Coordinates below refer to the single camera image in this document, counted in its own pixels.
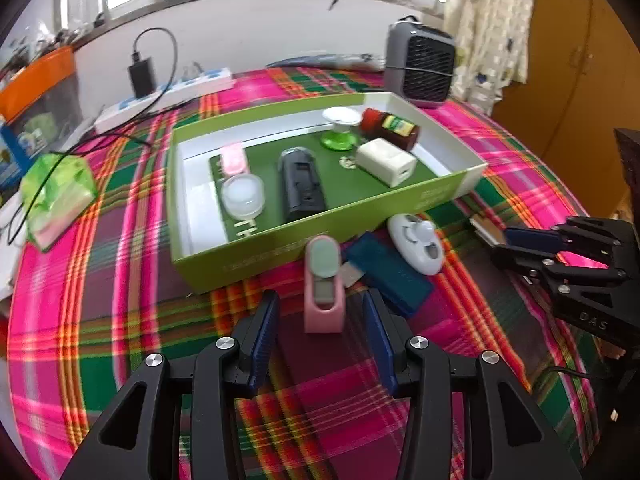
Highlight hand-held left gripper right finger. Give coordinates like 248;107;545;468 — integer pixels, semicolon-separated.
361;289;583;480

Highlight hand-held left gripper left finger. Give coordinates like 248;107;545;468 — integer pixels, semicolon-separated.
60;290;282;480

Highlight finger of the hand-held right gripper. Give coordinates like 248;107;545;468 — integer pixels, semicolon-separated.
505;216;628;266
492;244;628;301

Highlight silver metal bar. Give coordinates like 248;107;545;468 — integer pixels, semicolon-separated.
468;215;508;251

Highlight pink and grey-green device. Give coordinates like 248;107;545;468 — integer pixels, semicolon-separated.
304;235;346;334

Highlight clear round container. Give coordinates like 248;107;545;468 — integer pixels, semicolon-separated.
220;174;266;220

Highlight black rectangular device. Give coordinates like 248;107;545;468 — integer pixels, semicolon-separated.
277;147;328;222

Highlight green cardboard box tray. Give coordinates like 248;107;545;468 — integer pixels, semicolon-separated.
167;91;490;295

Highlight white charger adapter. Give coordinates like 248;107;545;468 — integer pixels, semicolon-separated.
355;139;417;188

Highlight green and white stand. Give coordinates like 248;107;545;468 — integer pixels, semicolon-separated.
320;107;362;152

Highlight blue rectangular case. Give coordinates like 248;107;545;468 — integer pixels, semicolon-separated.
345;231;435;318

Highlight white round device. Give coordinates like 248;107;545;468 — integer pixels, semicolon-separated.
386;213;446;276

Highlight pink green plaid blanket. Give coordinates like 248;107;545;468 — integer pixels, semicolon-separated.
7;65;601;480

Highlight wooden wardrobe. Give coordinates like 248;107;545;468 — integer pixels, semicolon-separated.
492;0;640;221

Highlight brown bottle with green label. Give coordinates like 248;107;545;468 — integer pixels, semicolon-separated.
361;107;421;153

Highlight small pink clip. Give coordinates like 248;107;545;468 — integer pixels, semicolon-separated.
220;142;249;177

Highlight grey portable heater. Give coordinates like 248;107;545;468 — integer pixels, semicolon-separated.
384;16;457;109

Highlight cream patterned curtain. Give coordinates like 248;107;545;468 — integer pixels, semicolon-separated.
442;0;536;116

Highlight green tissue pack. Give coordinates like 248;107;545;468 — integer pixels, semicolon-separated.
20;154;98;252

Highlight grey long bundle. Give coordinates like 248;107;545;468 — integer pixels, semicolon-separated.
265;52;387;73

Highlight white power strip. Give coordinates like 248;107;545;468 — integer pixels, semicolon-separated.
94;67;236;135

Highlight black charger block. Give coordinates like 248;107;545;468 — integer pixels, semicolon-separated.
129;59;157;98

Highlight blue printed box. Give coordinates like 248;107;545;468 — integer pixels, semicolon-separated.
0;115;48;201

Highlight orange-lidded storage box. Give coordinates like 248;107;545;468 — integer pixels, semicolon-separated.
0;46;83;153

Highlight pile of small clutter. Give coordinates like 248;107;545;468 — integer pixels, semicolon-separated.
0;25;76;71

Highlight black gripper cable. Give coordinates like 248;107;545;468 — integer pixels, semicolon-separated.
542;365;623;383

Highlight black charger cable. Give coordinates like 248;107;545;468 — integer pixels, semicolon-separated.
7;27;180;246

